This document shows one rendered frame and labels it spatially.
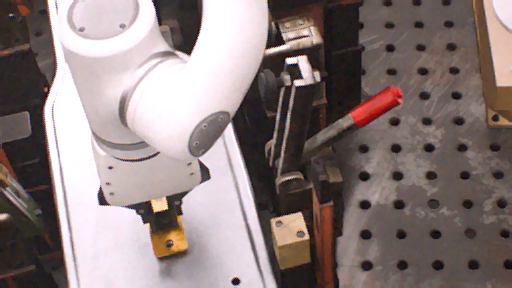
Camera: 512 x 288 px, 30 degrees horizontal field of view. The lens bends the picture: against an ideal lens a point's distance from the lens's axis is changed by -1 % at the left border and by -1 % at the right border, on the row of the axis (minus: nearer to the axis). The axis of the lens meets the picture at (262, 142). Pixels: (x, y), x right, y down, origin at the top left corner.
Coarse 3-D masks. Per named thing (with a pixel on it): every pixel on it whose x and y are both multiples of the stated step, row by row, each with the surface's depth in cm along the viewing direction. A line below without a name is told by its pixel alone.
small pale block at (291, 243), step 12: (288, 216) 101; (300, 216) 101; (276, 228) 100; (288, 228) 100; (300, 228) 100; (276, 240) 99; (288, 240) 99; (300, 240) 99; (276, 252) 103; (288, 252) 101; (300, 252) 101; (288, 264) 103; (300, 264) 103; (288, 276) 106; (300, 276) 106
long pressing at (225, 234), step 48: (48, 0) 130; (48, 96) 121; (48, 144) 117; (96, 192) 112; (192, 192) 111; (240, 192) 110; (96, 240) 108; (144, 240) 108; (192, 240) 107; (240, 240) 107
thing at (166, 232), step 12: (156, 204) 109; (156, 216) 107; (168, 216) 107; (180, 216) 108; (168, 228) 107; (180, 228) 107; (156, 240) 107; (168, 240) 107; (180, 240) 106; (156, 252) 106; (168, 252) 106
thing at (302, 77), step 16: (288, 64) 93; (304, 64) 93; (272, 80) 92; (288, 80) 93; (304, 80) 92; (320, 80) 94; (272, 96) 92; (288, 96) 97; (304, 96) 93; (288, 112) 95; (304, 112) 95; (288, 128) 97; (304, 128) 97; (272, 144) 104; (288, 144) 99; (304, 144) 100; (272, 160) 106; (288, 160) 101
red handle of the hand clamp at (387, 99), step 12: (384, 96) 99; (396, 96) 99; (360, 108) 100; (372, 108) 99; (384, 108) 99; (348, 120) 101; (360, 120) 100; (372, 120) 100; (324, 132) 102; (336, 132) 101; (348, 132) 101; (312, 144) 103; (324, 144) 102; (312, 156) 103
